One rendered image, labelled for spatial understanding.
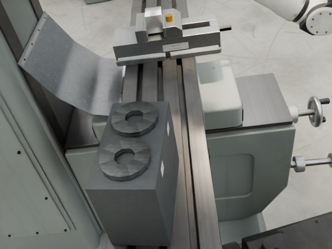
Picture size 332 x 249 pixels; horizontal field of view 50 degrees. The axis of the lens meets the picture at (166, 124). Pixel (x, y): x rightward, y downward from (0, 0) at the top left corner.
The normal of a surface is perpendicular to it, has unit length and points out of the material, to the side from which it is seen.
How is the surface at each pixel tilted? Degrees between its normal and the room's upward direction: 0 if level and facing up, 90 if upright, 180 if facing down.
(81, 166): 90
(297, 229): 0
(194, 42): 90
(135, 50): 90
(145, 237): 90
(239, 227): 0
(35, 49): 63
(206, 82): 0
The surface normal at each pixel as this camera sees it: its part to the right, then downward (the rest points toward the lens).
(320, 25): -0.23, 0.74
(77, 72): 0.60, -0.60
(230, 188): 0.02, 0.68
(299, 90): -0.14, -0.72
